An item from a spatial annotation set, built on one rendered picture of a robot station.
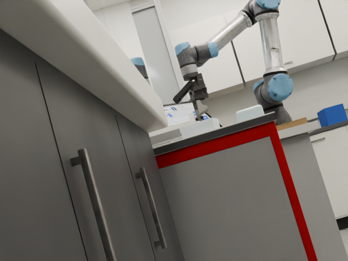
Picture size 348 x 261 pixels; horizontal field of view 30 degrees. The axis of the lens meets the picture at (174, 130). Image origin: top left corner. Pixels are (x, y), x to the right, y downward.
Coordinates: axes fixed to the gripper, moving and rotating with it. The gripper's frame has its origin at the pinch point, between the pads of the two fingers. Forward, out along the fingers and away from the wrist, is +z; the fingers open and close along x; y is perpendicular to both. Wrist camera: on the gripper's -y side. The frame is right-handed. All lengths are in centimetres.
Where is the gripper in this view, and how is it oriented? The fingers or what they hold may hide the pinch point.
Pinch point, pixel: (198, 118)
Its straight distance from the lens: 293.7
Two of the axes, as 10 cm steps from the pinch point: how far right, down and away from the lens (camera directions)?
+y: 9.6, -2.8, -0.7
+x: 1.0, 1.0, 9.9
